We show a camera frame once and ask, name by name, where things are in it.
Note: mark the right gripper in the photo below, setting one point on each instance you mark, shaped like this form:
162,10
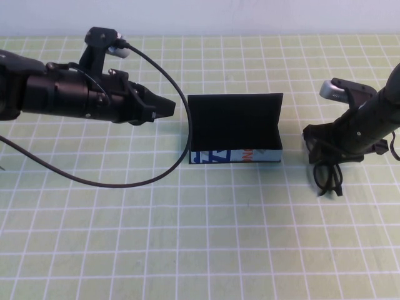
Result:
350,143

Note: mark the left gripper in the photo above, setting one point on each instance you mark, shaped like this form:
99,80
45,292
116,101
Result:
118,100

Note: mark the black frame glasses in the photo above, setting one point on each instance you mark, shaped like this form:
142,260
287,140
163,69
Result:
338,191

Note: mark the black glasses case printed front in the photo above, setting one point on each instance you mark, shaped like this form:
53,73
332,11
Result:
234,122

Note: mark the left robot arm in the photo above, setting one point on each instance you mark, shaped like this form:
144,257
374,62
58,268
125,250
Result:
31,87

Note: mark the green checked tablecloth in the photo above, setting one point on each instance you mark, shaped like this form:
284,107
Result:
200,250

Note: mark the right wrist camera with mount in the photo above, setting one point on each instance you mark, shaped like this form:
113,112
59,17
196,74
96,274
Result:
337,90

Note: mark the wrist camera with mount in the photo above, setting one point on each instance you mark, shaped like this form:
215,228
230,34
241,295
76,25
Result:
100,40
337,90

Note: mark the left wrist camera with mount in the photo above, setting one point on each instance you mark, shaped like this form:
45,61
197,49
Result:
100,40

